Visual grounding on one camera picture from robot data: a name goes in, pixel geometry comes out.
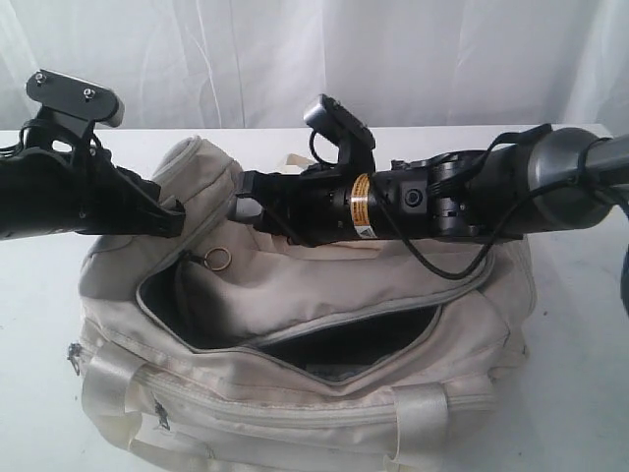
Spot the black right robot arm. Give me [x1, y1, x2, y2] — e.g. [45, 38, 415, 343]
[228, 125, 628, 247]

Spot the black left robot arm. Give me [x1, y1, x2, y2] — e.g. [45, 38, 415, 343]
[1, 147, 186, 240]

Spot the cream fabric duffel bag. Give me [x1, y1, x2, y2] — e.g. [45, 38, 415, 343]
[68, 137, 536, 471]

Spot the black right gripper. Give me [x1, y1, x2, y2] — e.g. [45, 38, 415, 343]
[235, 164, 359, 247]

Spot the white curtain backdrop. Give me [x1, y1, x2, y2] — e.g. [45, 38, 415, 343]
[1, 1, 628, 134]

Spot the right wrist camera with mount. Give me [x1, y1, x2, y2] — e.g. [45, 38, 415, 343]
[304, 93, 375, 174]

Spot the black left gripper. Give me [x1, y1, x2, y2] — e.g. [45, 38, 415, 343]
[48, 147, 186, 238]

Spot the black right camera cable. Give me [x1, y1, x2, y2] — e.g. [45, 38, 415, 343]
[308, 127, 629, 281]

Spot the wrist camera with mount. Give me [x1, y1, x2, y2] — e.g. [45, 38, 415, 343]
[23, 69, 125, 148]
[304, 93, 375, 174]

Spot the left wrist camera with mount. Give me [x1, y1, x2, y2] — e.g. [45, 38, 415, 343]
[23, 69, 125, 148]

